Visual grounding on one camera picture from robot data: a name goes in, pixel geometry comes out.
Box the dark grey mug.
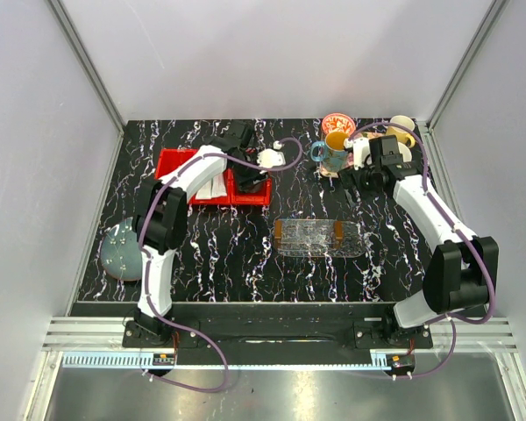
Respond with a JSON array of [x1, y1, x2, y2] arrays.
[[236, 177, 267, 194]]

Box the white toothpaste tube red cap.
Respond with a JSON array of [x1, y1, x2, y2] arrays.
[[210, 173, 227, 199]]

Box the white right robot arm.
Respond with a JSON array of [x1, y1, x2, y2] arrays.
[[339, 136, 499, 347]]

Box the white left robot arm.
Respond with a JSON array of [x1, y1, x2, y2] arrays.
[[132, 121, 269, 347]]

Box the red bin with toothpaste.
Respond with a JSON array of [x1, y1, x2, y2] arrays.
[[189, 170, 230, 205]]

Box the white toothpaste tube dark cap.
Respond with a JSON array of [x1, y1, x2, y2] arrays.
[[195, 182, 212, 201]]

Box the red bin with mug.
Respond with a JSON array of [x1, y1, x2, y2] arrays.
[[225, 170, 273, 206]]

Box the floral placemat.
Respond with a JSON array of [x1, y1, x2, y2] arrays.
[[309, 131, 383, 178]]

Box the blue floral mug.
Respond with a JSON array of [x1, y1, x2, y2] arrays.
[[309, 132, 350, 173]]

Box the white cup on saucer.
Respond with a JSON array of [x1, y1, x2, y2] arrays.
[[398, 142, 413, 163]]

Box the yellow mug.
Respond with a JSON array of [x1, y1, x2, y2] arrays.
[[386, 115, 416, 148]]

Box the red patterned bowl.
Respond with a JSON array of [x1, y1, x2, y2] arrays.
[[321, 112, 356, 136]]

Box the blue-grey ceramic plate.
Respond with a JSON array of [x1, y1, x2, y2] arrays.
[[100, 218, 142, 282]]

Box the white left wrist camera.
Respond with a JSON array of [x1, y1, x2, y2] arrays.
[[257, 148, 286, 169]]

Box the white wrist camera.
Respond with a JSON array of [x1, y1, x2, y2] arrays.
[[257, 148, 286, 169], [344, 137, 370, 169]]

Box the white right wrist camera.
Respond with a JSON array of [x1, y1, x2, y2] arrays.
[[344, 137, 370, 169]]

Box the clear glass tray wooden handles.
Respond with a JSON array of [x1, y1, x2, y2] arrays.
[[274, 218, 366, 258]]

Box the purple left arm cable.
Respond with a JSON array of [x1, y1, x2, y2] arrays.
[[140, 137, 303, 393]]

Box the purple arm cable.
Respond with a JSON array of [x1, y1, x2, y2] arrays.
[[348, 121, 497, 380], [140, 137, 303, 393]]

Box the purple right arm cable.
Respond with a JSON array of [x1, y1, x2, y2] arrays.
[[348, 121, 497, 380]]

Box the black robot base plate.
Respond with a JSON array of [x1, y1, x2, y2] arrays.
[[122, 318, 433, 350]]

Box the aluminium frame rail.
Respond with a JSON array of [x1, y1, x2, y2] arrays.
[[41, 316, 521, 369]]

